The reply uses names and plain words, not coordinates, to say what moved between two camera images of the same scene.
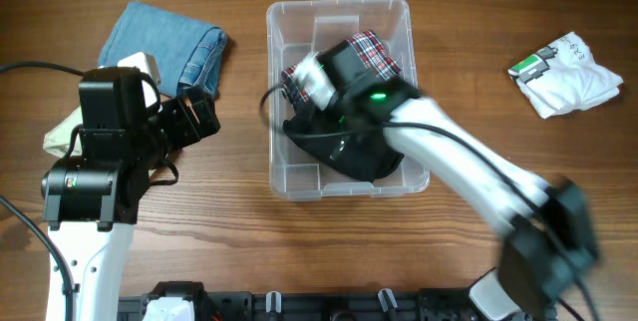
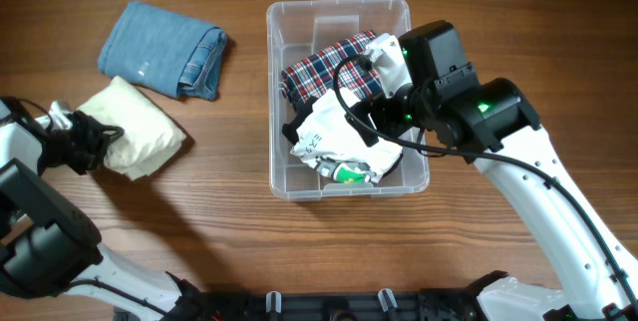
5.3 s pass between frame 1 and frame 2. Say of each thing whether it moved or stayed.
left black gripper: moved
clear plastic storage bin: stayed
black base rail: stayed
